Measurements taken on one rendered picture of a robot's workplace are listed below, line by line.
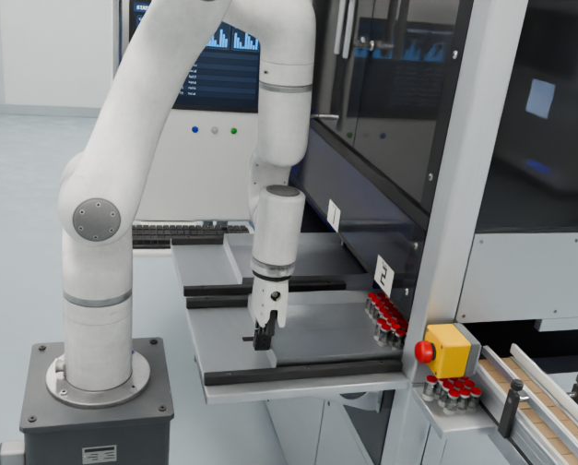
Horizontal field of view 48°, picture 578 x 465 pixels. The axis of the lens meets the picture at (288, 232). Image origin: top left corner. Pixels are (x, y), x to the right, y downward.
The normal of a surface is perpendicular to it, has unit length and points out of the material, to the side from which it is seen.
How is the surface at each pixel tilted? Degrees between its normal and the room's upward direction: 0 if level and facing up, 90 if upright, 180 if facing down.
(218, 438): 0
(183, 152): 90
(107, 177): 63
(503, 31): 90
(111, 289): 86
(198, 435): 0
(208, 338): 0
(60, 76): 90
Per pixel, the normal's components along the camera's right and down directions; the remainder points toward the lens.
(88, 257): 0.00, -0.68
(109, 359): 0.54, 0.38
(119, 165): 0.48, -0.02
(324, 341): 0.11, -0.92
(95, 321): 0.17, 0.40
